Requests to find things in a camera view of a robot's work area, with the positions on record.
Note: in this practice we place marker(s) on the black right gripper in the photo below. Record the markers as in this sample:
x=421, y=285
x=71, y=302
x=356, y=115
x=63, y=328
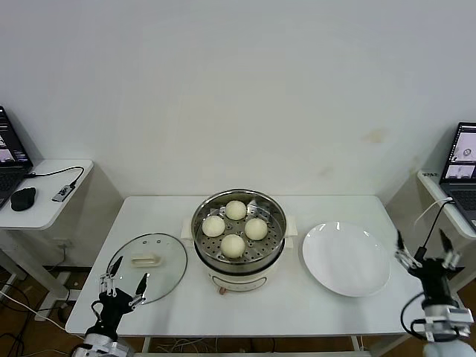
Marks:
x=435, y=279

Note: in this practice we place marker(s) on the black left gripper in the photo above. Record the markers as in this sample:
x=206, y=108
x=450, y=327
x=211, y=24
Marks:
x=109, y=308

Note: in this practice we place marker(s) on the round glass pot lid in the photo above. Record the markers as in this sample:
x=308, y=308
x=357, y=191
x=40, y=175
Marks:
x=167, y=253

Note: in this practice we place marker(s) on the white steamed baozi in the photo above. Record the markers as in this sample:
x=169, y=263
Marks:
x=255, y=228
x=233, y=246
x=213, y=226
x=235, y=209

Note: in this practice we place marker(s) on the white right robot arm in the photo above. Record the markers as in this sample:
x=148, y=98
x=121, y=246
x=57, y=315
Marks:
x=446, y=349

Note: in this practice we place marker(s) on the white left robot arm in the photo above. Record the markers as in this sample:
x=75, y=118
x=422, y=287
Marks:
x=100, y=344

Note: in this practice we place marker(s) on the perforated steel steamer basket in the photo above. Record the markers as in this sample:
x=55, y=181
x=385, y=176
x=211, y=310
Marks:
x=275, y=230

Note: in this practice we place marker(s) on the white side desk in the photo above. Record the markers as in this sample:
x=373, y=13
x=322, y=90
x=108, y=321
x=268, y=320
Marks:
x=44, y=219
x=427, y=182

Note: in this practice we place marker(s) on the round white plate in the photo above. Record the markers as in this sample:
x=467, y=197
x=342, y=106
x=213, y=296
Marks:
x=346, y=260

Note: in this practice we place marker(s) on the small printed desk label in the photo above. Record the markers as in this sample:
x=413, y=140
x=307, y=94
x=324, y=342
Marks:
x=430, y=173

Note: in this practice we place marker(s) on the grey open laptop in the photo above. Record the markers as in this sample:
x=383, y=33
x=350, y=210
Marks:
x=463, y=148

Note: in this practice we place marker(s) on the small grey usb hub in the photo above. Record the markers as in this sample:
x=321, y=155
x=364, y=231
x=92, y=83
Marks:
x=62, y=192

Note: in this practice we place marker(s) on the cream electric cooking pot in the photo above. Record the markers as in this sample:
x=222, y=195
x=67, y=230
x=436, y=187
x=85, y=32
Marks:
x=241, y=282

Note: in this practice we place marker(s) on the black computer mouse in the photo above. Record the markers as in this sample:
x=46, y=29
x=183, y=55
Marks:
x=23, y=198

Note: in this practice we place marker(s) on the black open laptop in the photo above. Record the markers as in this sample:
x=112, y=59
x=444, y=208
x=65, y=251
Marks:
x=11, y=148

